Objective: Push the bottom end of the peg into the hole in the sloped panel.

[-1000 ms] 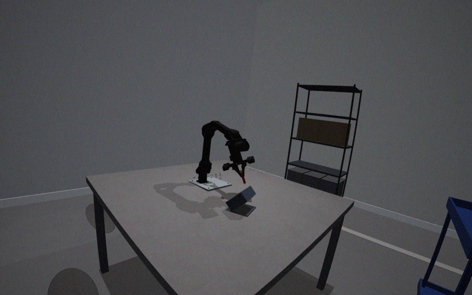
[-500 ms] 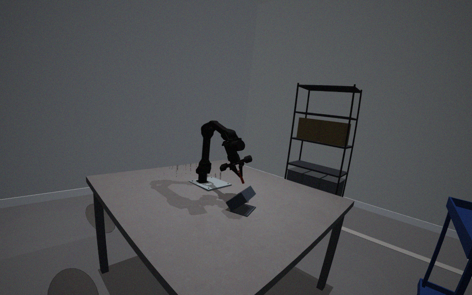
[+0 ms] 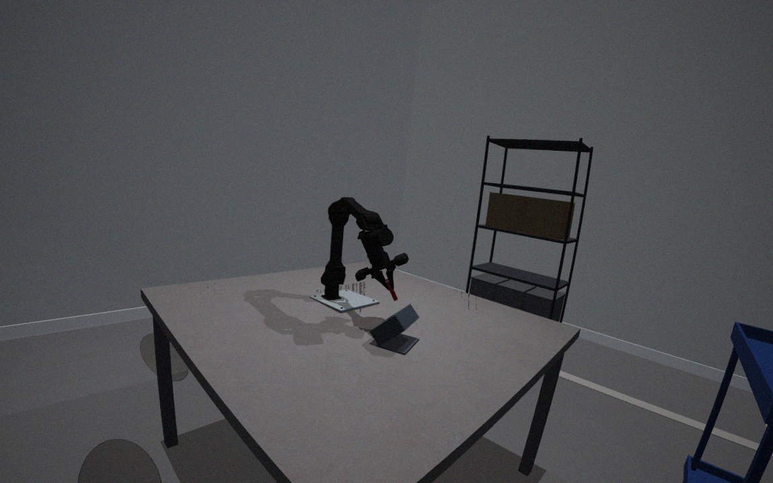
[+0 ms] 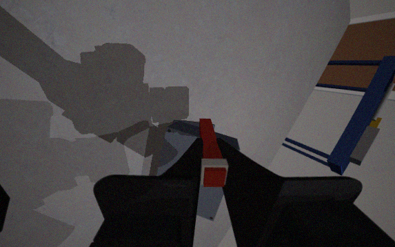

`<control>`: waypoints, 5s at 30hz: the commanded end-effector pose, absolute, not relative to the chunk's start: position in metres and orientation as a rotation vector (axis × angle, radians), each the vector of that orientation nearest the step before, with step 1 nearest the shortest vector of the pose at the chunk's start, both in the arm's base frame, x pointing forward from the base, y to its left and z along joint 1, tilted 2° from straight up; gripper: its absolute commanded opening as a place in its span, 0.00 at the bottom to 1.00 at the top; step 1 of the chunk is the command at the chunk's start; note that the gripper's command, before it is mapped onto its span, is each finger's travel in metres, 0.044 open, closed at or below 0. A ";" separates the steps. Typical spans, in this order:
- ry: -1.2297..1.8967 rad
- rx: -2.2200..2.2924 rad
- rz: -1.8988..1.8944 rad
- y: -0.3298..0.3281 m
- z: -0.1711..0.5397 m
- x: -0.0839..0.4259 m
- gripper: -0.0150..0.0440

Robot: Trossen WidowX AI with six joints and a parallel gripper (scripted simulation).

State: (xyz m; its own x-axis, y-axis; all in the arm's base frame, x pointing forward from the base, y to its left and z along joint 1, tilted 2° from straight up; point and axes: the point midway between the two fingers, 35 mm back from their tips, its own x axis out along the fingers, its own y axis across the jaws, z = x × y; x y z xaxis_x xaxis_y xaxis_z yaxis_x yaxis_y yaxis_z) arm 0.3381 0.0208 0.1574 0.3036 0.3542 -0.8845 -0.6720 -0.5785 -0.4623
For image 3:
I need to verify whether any grey sloped panel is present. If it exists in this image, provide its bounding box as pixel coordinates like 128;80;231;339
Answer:
369;304;419;355

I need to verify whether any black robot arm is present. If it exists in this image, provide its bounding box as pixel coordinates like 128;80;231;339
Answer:
321;197;394;300

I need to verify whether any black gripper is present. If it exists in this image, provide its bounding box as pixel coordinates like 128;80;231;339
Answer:
355;247;409;290

